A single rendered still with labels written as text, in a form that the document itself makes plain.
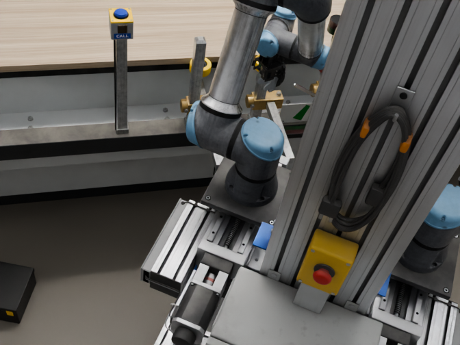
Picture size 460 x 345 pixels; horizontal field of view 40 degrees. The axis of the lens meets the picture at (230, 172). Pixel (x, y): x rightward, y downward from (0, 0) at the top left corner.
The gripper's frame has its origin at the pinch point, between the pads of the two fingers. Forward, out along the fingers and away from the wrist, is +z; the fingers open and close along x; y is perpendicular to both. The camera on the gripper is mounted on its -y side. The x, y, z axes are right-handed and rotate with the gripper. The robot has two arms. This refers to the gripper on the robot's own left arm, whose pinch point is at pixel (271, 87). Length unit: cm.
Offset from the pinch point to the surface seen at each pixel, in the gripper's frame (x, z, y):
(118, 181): -45, 82, 38
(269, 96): -5.8, 11.5, -5.8
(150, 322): 18, 95, 55
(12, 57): -57, 5, 72
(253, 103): -6.4, 13.1, 0.8
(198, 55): -15.3, -11.1, 22.2
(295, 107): -0.1, 16.6, -15.2
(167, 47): -39.2, 4.8, 19.4
